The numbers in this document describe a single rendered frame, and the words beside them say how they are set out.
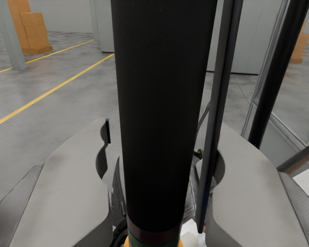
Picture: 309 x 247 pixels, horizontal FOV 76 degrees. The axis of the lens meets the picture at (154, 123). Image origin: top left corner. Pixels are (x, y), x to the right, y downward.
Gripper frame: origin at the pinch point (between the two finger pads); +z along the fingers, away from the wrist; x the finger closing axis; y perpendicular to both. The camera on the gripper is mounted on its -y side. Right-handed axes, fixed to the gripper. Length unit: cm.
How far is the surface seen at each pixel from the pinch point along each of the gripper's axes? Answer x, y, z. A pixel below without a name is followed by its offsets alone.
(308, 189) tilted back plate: 32.6, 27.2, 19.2
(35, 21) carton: -407, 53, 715
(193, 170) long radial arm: 12, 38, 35
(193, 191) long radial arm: 10.4, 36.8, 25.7
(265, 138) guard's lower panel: 70, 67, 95
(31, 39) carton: -430, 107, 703
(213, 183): 16.5, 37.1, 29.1
